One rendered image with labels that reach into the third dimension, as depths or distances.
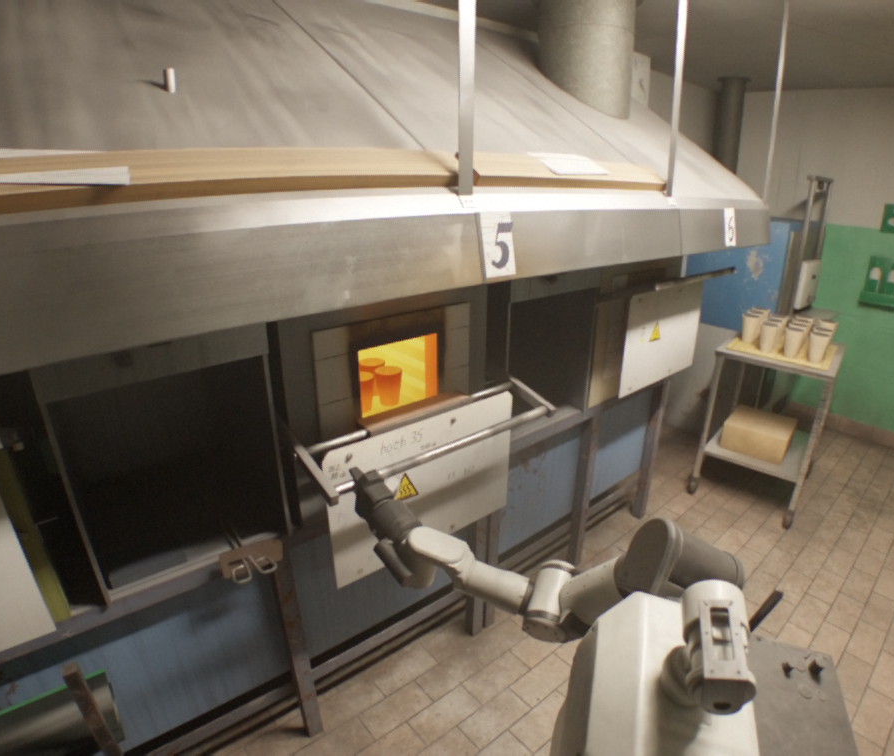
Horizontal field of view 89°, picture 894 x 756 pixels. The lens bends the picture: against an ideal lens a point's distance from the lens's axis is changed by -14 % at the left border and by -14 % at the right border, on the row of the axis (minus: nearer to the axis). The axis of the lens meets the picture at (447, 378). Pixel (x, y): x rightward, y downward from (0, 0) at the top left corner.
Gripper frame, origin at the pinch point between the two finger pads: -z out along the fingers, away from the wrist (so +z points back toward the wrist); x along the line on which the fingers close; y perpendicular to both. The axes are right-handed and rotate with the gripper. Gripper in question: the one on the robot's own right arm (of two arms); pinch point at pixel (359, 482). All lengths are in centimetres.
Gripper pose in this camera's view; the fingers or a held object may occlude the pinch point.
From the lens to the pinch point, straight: 116.6
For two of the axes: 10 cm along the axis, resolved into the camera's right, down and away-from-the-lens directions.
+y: -7.7, 2.3, -5.9
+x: 1.6, -8.3, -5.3
